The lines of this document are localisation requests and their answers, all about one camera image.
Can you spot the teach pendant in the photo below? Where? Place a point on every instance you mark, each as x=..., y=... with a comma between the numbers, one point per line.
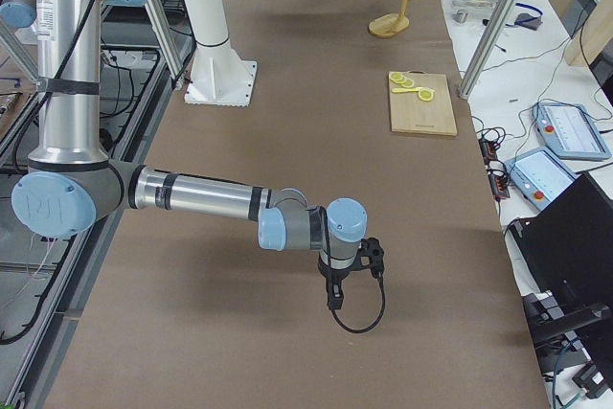
x=540, y=176
x=568, y=131

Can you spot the bamboo cutting board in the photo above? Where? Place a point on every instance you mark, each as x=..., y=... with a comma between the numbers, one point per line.
x=411, y=115

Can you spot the lemon slice front left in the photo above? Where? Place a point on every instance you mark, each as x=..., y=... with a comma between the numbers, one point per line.
x=426, y=94

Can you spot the wooden cup rack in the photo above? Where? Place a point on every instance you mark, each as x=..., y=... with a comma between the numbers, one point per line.
x=391, y=24

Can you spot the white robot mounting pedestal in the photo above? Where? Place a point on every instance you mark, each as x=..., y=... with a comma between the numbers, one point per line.
x=218, y=75

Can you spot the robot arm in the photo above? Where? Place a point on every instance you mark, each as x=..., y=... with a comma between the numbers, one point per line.
x=71, y=182

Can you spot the aluminium frame post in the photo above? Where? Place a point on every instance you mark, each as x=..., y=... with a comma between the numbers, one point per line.
x=485, y=46

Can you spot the small metal cup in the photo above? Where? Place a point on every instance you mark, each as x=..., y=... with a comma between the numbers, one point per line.
x=460, y=16

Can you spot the lemon slice stack top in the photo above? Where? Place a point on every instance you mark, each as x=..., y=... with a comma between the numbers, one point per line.
x=397, y=77

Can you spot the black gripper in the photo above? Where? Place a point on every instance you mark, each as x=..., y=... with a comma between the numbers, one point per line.
x=336, y=277

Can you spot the yellow plastic knife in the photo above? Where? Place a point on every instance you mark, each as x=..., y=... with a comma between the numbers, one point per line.
x=398, y=90

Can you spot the upper teach pendant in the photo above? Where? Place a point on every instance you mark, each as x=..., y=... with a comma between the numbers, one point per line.
x=568, y=131

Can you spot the lower teach pendant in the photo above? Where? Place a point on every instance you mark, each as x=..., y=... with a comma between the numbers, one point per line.
x=540, y=176

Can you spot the black monitor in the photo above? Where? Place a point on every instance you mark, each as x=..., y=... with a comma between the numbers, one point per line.
x=568, y=249

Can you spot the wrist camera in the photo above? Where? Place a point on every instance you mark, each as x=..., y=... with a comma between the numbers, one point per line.
x=371, y=257

